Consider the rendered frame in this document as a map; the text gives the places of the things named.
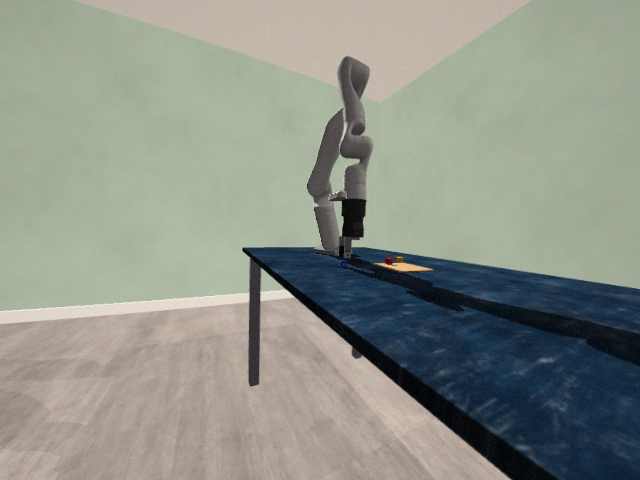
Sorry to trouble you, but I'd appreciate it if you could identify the tan square mat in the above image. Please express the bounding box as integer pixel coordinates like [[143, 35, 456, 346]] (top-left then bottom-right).
[[371, 263, 434, 273]]

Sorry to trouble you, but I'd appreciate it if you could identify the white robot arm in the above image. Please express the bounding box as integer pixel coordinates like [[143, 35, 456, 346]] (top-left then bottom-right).
[[307, 56, 373, 249]]

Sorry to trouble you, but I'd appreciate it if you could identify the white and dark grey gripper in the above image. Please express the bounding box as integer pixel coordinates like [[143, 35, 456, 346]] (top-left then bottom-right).
[[329, 183, 367, 258]]

